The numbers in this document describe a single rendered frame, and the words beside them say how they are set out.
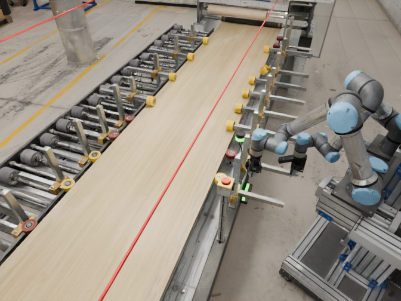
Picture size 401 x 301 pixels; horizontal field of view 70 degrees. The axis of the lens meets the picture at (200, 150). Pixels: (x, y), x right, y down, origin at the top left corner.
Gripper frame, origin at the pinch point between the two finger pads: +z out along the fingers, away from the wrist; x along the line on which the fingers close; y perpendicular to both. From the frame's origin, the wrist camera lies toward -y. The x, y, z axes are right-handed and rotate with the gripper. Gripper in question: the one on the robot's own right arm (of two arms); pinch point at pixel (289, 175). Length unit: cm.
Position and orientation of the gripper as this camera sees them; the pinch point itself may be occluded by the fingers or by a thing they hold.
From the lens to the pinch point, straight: 206.5
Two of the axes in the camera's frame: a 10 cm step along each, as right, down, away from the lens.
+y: 9.4, 2.2, -2.6
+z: 0.2, 7.4, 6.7
